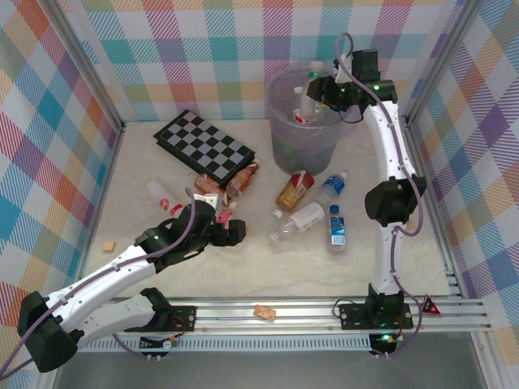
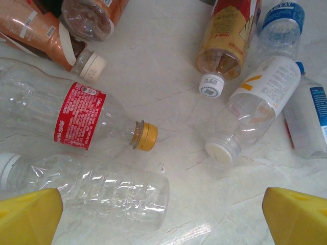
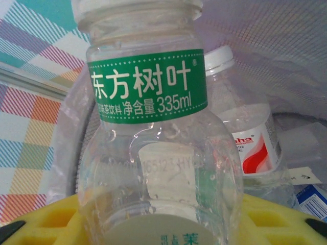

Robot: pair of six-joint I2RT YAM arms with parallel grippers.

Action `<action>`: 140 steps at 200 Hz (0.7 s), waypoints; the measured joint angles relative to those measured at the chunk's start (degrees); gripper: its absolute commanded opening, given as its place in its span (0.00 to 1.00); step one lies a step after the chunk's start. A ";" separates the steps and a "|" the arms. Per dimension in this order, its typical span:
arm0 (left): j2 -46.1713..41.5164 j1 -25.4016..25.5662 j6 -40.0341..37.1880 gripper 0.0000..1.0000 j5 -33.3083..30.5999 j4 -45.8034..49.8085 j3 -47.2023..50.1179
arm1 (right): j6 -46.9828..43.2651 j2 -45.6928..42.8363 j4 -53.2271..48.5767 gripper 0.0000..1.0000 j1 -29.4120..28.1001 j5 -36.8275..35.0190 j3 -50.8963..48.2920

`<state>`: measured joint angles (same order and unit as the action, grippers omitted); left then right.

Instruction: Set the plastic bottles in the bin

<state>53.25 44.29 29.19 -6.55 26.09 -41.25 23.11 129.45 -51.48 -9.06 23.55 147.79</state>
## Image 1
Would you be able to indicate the folded black grey chessboard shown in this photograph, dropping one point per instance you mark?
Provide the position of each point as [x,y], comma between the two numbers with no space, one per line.
[202,144]

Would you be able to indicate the mesh bin with plastic liner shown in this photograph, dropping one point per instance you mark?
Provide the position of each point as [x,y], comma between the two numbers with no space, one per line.
[304,142]

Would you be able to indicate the aluminium corner post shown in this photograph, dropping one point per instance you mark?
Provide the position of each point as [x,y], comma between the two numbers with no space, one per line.
[92,69]
[440,61]

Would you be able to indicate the small wooden block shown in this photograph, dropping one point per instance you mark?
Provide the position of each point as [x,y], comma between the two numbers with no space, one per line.
[108,246]

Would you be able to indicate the small clear bottle red label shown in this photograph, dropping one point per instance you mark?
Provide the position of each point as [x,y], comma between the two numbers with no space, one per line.
[223,216]

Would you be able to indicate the amber tea bottle red label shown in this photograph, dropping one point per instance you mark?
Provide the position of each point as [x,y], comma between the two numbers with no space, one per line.
[296,190]

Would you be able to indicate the aluminium side rail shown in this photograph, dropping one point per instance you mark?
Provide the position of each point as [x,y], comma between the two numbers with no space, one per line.
[440,227]
[101,206]

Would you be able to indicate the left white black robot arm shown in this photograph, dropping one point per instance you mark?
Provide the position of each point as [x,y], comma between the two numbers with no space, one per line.
[101,279]

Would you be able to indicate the clear bottle white label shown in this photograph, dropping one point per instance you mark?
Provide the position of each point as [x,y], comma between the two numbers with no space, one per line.
[304,219]

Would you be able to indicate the blue label bottle white cap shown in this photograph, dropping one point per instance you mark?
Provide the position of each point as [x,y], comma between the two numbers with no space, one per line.
[334,186]

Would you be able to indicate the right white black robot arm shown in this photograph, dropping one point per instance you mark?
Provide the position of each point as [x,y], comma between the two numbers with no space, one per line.
[385,138]

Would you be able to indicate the red warning triangle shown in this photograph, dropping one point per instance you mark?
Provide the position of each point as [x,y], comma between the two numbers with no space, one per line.
[431,306]

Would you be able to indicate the small controller board green light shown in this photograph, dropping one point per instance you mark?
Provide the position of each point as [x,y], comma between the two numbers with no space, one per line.
[385,338]

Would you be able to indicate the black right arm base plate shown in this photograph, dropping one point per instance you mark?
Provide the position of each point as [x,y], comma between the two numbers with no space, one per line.
[353,314]

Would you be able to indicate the clear bottle red cap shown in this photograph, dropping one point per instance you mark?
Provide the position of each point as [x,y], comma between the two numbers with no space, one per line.
[156,188]

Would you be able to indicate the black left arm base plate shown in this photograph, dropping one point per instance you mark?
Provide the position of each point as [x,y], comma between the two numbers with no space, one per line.
[182,316]

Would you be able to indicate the water bottle red white label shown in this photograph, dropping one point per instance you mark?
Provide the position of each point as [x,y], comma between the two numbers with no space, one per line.
[301,115]

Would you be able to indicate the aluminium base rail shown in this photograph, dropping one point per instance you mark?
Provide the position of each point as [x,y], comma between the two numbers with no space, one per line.
[231,314]

